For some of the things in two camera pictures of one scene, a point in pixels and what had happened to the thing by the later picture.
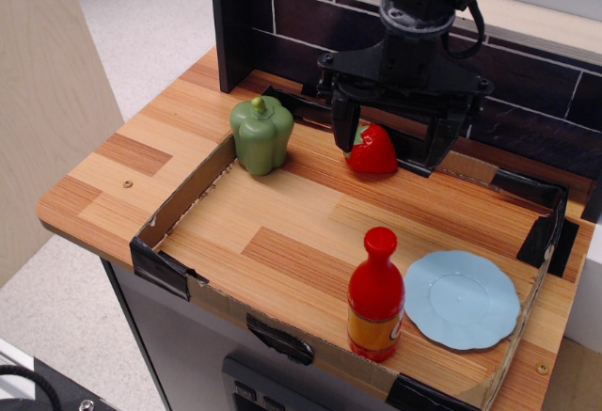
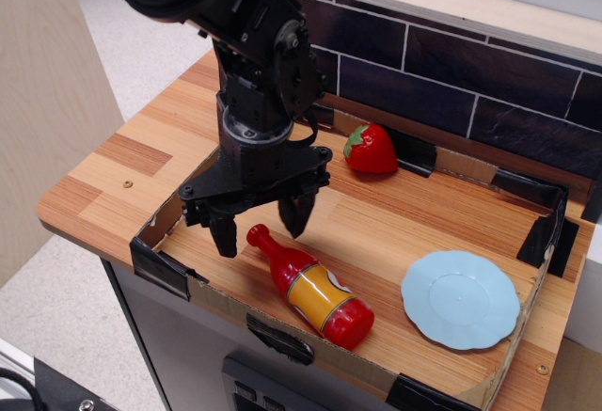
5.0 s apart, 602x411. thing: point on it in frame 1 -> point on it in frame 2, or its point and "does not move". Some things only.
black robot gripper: x=410 y=61 -> x=256 y=165
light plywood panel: x=57 y=102 does not move
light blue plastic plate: x=461 y=301 does not move
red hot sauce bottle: x=376 y=299 -> x=316 y=295
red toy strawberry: x=372 y=150 does not move
